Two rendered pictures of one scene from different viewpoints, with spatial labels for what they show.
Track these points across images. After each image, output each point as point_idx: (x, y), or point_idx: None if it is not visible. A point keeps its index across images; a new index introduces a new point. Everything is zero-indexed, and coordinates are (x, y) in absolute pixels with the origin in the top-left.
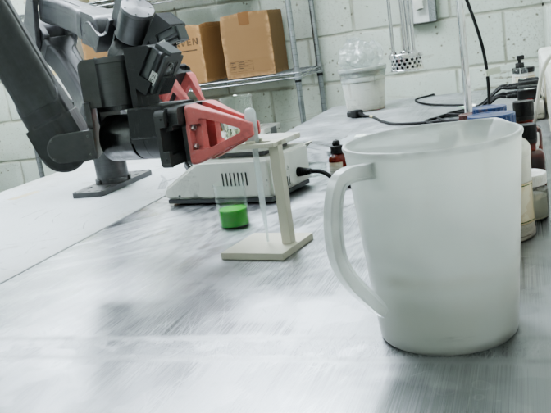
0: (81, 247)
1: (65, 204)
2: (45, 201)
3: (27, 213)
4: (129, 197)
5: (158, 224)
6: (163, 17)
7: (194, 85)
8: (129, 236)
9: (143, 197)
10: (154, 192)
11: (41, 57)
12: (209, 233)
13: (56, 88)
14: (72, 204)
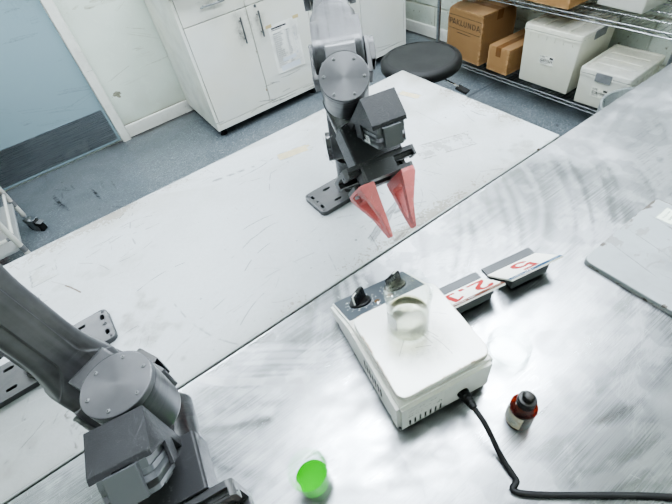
0: (195, 394)
1: (289, 215)
2: (287, 190)
3: (255, 217)
4: (332, 245)
5: (282, 382)
6: (370, 108)
7: (405, 190)
8: (239, 400)
9: (340, 258)
10: (357, 248)
11: (39, 345)
12: (282, 484)
13: (62, 385)
14: (292, 221)
